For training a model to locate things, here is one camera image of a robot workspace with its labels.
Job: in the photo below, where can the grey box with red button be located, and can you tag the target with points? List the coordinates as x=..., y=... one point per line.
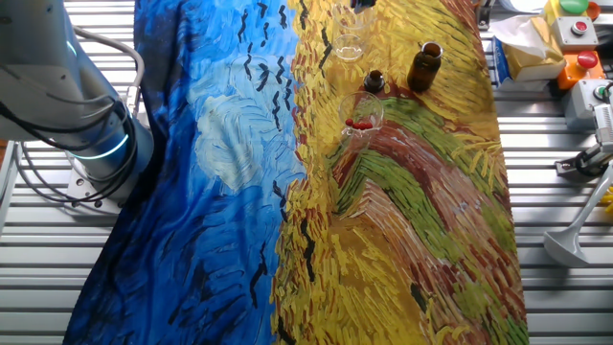
x=565, y=38

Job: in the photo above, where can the dark brown bottle cap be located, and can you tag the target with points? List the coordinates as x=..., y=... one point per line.
x=374, y=84

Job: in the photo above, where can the orange box with red button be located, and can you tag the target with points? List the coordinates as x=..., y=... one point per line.
x=570, y=72

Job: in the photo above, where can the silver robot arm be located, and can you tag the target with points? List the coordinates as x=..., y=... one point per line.
x=48, y=72

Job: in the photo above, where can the brown glass bottle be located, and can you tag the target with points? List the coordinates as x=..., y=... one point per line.
x=423, y=72

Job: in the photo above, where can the silver depth camera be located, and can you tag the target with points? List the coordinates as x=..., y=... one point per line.
x=604, y=124

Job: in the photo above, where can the yellow plastic pieces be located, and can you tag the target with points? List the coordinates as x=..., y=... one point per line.
x=609, y=196

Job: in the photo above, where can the yellow box with green button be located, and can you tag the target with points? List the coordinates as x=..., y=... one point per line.
x=553, y=9

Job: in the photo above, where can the grey box with green button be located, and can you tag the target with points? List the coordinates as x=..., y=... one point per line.
x=577, y=105

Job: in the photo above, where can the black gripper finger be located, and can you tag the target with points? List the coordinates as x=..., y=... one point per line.
x=357, y=4
x=370, y=3

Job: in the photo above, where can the blue box with yellow cloth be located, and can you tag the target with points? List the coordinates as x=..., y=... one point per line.
x=531, y=62

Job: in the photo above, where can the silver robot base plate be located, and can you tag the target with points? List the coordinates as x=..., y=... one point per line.
x=79, y=184

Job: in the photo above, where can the clear plastic beaker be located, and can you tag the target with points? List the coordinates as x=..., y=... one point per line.
x=352, y=48

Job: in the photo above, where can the Van Gogh painting print cloth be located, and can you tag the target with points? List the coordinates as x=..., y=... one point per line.
x=215, y=191

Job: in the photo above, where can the white plastic funnel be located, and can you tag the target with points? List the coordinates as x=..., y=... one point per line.
x=567, y=246

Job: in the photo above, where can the clear glass dropper beaker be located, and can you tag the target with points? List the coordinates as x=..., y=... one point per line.
x=366, y=103

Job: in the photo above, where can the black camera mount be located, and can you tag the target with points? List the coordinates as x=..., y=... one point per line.
x=582, y=165

